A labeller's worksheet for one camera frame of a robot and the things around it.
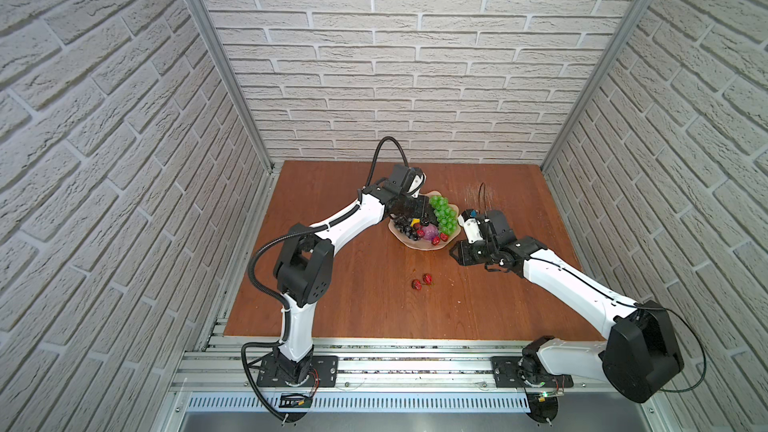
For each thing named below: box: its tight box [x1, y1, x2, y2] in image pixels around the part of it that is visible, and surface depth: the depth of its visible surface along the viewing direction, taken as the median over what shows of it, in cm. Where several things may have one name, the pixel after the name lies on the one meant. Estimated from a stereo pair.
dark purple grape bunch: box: [393, 216, 418, 241], surface depth 97 cm
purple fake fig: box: [422, 224, 439, 241], surface depth 97 cm
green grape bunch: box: [429, 195, 457, 236], surface depth 97 cm
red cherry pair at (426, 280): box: [411, 273, 433, 291], surface depth 90 cm
